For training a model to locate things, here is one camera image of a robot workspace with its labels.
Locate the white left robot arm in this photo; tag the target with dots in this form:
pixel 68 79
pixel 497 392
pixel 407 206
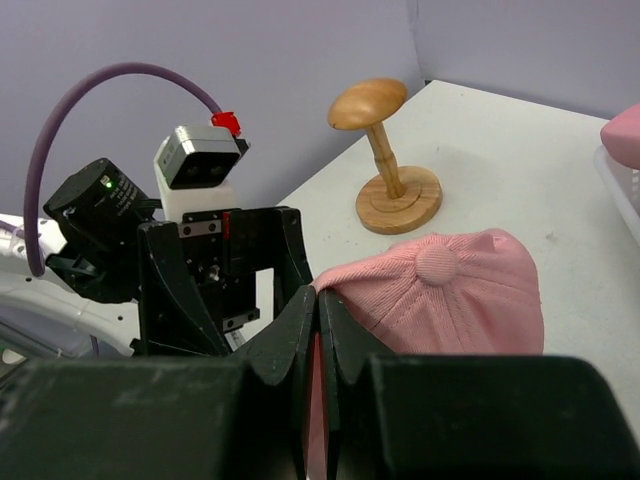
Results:
pixel 98 212

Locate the wooden mushroom hat stand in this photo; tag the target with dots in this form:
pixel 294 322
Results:
pixel 399 199

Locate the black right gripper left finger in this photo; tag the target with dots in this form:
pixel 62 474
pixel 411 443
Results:
pixel 237 417

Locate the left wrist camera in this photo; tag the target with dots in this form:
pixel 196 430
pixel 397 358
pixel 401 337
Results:
pixel 193 163

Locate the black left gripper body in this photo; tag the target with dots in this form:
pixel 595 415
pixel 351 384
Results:
pixel 198 278

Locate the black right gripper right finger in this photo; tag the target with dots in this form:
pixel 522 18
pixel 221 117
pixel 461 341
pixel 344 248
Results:
pixel 393 416

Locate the white plastic basket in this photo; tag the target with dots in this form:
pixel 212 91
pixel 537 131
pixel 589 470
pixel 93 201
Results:
pixel 623 185

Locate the pink baseball cap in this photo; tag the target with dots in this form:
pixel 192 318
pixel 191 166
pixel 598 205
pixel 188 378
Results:
pixel 474 293

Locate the pink hat in basket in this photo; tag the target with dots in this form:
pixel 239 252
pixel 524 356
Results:
pixel 621 137

